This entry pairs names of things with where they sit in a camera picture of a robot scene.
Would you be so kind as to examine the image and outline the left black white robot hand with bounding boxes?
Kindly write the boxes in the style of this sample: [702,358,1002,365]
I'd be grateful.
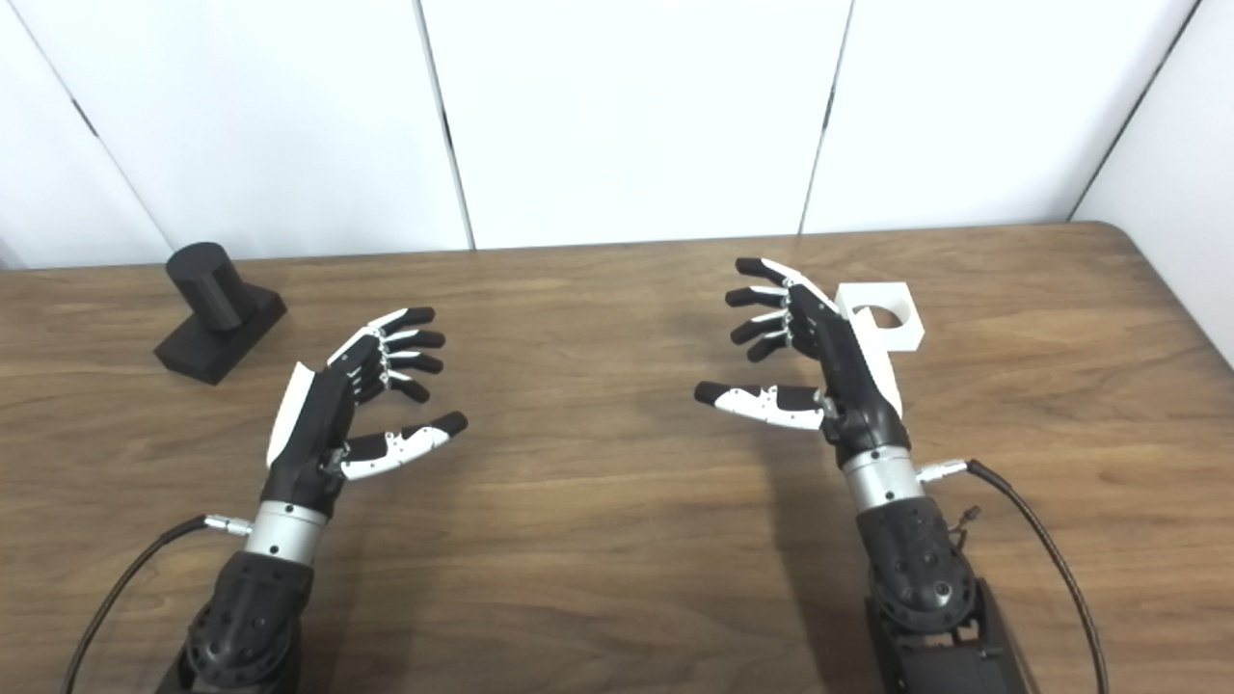
[262,307,469,519]

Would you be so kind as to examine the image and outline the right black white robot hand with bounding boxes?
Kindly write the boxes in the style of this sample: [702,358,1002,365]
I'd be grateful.
[694,256,912,470]

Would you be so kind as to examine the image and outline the white square piece with hole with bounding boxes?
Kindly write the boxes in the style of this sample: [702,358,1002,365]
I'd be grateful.
[834,281,926,354]

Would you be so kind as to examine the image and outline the black peg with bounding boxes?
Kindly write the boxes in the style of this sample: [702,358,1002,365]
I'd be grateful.
[153,241,288,387]

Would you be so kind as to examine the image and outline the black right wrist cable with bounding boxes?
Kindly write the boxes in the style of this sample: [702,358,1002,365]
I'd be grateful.
[916,459,1110,694]

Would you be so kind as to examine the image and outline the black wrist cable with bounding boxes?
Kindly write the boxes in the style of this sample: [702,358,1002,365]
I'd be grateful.
[916,459,1110,694]
[63,514,254,694]

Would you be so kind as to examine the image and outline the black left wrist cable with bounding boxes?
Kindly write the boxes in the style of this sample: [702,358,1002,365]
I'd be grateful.
[63,514,254,694]

